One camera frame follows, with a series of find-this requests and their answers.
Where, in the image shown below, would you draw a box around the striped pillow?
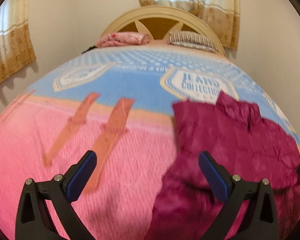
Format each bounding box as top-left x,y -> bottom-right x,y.
166,30 -> 219,53

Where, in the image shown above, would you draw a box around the beige gold side window curtain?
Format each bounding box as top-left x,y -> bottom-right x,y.
0,0 -> 37,93

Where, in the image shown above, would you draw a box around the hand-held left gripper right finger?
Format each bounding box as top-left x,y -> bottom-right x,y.
198,151 -> 281,240

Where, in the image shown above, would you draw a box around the pink floral pillow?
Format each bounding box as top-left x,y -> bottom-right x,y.
96,32 -> 150,48

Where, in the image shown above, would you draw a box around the pink and blue printed blanket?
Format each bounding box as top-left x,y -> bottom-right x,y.
0,44 -> 300,240

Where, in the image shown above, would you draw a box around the cream wooden bed headboard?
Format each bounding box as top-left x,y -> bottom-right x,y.
100,6 -> 226,55

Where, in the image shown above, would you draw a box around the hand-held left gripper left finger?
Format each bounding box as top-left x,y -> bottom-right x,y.
15,150 -> 98,240

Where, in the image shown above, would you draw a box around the maroon puffer jacket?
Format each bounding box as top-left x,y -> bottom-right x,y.
144,90 -> 300,240

